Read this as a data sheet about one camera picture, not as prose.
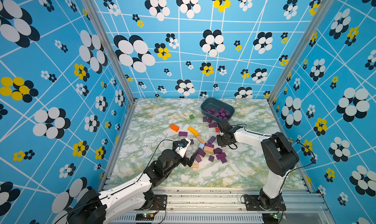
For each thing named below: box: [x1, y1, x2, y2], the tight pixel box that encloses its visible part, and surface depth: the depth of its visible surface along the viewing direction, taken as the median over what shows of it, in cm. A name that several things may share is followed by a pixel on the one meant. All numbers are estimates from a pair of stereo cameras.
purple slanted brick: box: [198, 147, 207, 157], surface depth 93 cm
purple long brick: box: [207, 135, 217, 145], surface depth 98 cm
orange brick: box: [170, 123, 180, 133], surface depth 104 cm
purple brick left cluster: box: [178, 131, 188, 137], surface depth 101 cm
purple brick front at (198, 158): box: [195, 154, 203, 163], surface depth 90 cm
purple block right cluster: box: [213, 147, 223, 155], surface depth 93 cm
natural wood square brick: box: [203, 145, 214, 155], surface depth 93 cm
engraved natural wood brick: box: [195, 134, 207, 145], surface depth 98 cm
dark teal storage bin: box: [200, 97, 235, 122], surface depth 114 cm
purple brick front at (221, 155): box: [215, 152, 227, 160], surface depth 91 cm
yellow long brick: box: [187, 126, 200, 137], surface depth 104 cm
